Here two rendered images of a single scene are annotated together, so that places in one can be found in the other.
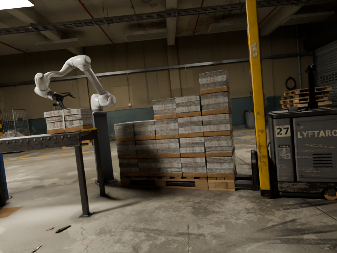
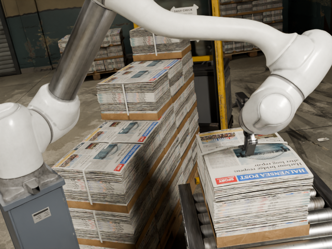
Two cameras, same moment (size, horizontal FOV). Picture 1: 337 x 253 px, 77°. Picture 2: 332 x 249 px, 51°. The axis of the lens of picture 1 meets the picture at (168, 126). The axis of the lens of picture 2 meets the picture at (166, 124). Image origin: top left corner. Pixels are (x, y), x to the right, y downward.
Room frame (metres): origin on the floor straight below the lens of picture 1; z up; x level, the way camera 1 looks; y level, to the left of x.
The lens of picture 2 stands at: (2.55, 2.06, 1.57)
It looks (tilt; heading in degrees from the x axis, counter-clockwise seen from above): 22 degrees down; 269
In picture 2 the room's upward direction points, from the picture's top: 8 degrees counter-clockwise
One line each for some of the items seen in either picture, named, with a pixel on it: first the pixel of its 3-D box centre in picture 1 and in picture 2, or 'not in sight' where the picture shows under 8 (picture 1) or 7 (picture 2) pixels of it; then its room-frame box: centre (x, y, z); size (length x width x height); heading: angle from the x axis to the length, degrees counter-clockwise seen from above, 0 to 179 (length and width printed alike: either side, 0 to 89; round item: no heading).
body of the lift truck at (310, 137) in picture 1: (300, 148); (195, 102); (2.14, -1.33, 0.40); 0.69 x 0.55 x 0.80; 158
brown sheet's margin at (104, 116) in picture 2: (170, 116); (137, 107); (2.67, -0.04, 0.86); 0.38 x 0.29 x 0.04; 157
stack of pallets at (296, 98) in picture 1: (305, 108); not in sight; (7.41, -4.86, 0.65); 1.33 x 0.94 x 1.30; 93
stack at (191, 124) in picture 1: (163, 151); (142, 179); (2.71, 0.10, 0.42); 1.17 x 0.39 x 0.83; 68
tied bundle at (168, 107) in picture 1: (170, 109); (135, 95); (2.67, -0.04, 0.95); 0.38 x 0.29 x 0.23; 157
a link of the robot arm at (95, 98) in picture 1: (97, 101); (13, 136); (3.03, 0.98, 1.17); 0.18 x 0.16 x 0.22; 66
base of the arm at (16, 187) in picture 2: (96, 111); (24, 176); (3.02, 1.00, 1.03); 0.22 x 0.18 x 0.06; 125
